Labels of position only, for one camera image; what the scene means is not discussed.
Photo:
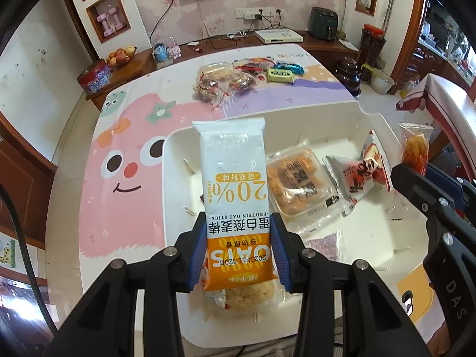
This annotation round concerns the white bucket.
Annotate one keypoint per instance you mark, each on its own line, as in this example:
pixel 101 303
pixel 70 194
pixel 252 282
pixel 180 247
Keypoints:
pixel 381 81

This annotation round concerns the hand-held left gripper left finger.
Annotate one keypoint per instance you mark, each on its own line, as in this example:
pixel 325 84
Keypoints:
pixel 195 260

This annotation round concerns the round red tin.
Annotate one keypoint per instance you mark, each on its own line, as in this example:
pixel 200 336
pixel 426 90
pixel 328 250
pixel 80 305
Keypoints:
pixel 95 78

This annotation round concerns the white set-top box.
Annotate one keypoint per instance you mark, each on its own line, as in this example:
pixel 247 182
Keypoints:
pixel 279 36

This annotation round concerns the brown wooden door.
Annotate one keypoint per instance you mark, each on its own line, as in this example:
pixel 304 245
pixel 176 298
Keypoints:
pixel 18 178

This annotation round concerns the wooden television cabinet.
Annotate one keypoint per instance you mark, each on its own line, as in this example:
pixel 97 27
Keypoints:
pixel 143 61

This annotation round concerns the white covered furniture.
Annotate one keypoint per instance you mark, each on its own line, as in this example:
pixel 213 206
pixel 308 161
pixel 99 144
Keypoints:
pixel 446 100

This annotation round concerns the blue snow globe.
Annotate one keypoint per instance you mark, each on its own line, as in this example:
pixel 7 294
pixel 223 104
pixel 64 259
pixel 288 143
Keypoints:
pixel 161 54

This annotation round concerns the white wall outlets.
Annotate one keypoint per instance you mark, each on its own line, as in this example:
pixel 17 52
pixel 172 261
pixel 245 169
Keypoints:
pixel 245 14

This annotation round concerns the fruit bowl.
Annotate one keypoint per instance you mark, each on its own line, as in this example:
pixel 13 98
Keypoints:
pixel 121 57

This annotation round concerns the clear pale chip packet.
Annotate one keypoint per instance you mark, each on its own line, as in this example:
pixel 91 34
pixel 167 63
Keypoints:
pixel 219 70

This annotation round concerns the dark green air fryer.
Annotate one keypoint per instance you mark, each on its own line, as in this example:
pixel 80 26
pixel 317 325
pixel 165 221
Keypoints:
pixel 324 24

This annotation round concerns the dark basket with red lid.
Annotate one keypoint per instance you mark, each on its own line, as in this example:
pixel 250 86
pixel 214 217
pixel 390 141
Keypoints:
pixel 372 46

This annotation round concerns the white plastic tray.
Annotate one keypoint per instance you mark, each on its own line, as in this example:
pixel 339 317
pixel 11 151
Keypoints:
pixel 372 238

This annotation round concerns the wooden framed wall niche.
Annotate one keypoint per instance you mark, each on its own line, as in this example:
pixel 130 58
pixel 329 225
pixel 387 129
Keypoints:
pixel 92 11

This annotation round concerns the blue packet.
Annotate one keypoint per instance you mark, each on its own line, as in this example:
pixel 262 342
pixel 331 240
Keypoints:
pixel 292 67

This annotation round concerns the yellow cracker packet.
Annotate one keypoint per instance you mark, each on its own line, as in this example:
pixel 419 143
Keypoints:
pixel 245 295

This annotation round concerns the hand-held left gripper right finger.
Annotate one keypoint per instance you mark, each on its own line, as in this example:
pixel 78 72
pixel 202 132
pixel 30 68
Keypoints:
pixel 280 256

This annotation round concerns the clear orange fried snack packet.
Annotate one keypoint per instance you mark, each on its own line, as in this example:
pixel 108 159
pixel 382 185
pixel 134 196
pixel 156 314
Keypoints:
pixel 414 145

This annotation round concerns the white and orange oat bar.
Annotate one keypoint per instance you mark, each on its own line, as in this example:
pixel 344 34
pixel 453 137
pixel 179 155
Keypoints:
pixel 234 163

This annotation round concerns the small pink toy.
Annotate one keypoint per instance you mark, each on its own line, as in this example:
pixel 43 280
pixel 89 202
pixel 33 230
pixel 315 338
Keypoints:
pixel 174 52

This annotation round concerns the light green packet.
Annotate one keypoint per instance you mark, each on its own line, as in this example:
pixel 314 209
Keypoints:
pixel 280 75

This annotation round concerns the orange cake packet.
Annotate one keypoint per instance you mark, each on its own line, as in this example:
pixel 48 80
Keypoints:
pixel 297 178

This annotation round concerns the red and white snack packet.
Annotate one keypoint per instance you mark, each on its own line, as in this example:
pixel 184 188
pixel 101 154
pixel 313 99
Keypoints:
pixel 357 178

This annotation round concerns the pale purple packet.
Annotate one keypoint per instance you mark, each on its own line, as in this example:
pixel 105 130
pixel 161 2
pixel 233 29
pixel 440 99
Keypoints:
pixel 331 245

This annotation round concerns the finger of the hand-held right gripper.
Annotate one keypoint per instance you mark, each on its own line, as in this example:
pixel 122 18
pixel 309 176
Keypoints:
pixel 409 182
pixel 446 180

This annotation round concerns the clear mixed nut packet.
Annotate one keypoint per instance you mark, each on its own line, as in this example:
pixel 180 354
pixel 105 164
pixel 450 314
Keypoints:
pixel 206 89
pixel 241 81

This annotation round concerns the brown ceramic jar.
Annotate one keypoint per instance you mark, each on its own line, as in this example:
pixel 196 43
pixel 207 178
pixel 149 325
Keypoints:
pixel 348 76

